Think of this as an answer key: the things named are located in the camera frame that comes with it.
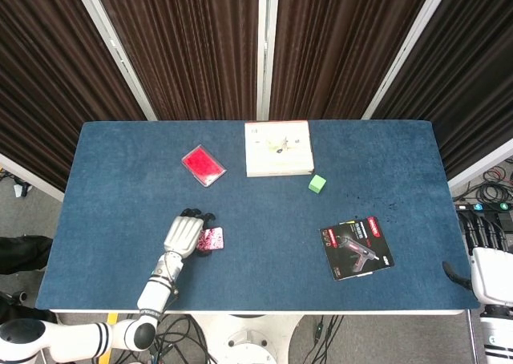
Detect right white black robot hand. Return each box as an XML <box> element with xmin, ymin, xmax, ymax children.
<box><xmin>442</xmin><ymin>210</ymin><xmax>513</xmax><ymax>307</ymax></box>

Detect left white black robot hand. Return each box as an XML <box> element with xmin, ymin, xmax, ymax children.
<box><xmin>163</xmin><ymin>208</ymin><xmax>220</xmax><ymax>260</ymax></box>

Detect small pink white packet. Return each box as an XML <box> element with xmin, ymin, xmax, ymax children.
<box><xmin>196</xmin><ymin>226</ymin><xmax>224</xmax><ymax>253</ymax></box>

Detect power strip with green buttons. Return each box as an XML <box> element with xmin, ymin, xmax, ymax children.
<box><xmin>454</xmin><ymin>202</ymin><xmax>513</xmax><ymax>213</ymax></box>

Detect red ink pad case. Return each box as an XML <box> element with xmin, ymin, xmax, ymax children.
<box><xmin>180</xmin><ymin>143</ymin><xmax>228</xmax><ymax>188</ymax></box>

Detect blue felt table cover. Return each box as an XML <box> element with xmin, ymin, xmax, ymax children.
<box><xmin>34</xmin><ymin>119</ymin><xmax>479</xmax><ymax>312</ymax></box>

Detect white cardboard box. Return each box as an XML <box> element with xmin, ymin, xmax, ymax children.
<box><xmin>244</xmin><ymin>120</ymin><xmax>315</xmax><ymax>178</ymax></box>

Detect black glue gun package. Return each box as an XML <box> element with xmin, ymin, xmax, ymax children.
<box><xmin>319</xmin><ymin>215</ymin><xmax>395</xmax><ymax>281</ymax></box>

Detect green cube block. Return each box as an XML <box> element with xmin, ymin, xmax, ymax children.
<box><xmin>308</xmin><ymin>174</ymin><xmax>327</xmax><ymax>195</ymax></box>

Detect black clothed person leg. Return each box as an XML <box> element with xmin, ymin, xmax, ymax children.
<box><xmin>0</xmin><ymin>235</ymin><xmax>57</xmax><ymax>321</ymax></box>

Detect brown pleated curtain panel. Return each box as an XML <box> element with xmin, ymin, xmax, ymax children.
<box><xmin>0</xmin><ymin>0</ymin><xmax>147</xmax><ymax>192</ymax></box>
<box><xmin>374</xmin><ymin>0</ymin><xmax>513</xmax><ymax>180</ymax></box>
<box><xmin>91</xmin><ymin>0</ymin><xmax>260</xmax><ymax>121</ymax></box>
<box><xmin>270</xmin><ymin>0</ymin><xmax>436</xmax><ymax>121</ymax></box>

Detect black cables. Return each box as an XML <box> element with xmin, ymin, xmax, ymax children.
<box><xmin>452</xmin><ymin>161</ymin><xmax>513</xmax><ymax>204</ymax></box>

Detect black floor cable bundle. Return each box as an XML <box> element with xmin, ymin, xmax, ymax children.
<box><xmin>147</xmin><ymin>313</ymin><xmax>209</xmax><ymax>364</ymax></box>

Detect white partition rail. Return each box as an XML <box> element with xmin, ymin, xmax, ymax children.
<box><xmin>0</xmin><ymin>153</ymin><xmax>65</xmax><ymax>203</ymax></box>
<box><xmin>446</xmin><ymin>139</ymin><xmax>513</xmax><ymax>191</ymax></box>

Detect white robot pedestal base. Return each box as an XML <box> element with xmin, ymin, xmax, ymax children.
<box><xmin>191</xmin><ymin>313</ymin><xmax>305</xmax><ymax>364</ymax></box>

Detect black cable with inline switch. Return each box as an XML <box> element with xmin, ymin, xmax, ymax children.
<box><xmin>306</xmin><ymin>314</ymin><xmax>345</xmax><ymax>364</ymax></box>

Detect straight white partition post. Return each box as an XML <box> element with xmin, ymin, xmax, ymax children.
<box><xmin>256</xmin><ymin>0</ymin><xmax>281</xmax><ymax>120</ymax></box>

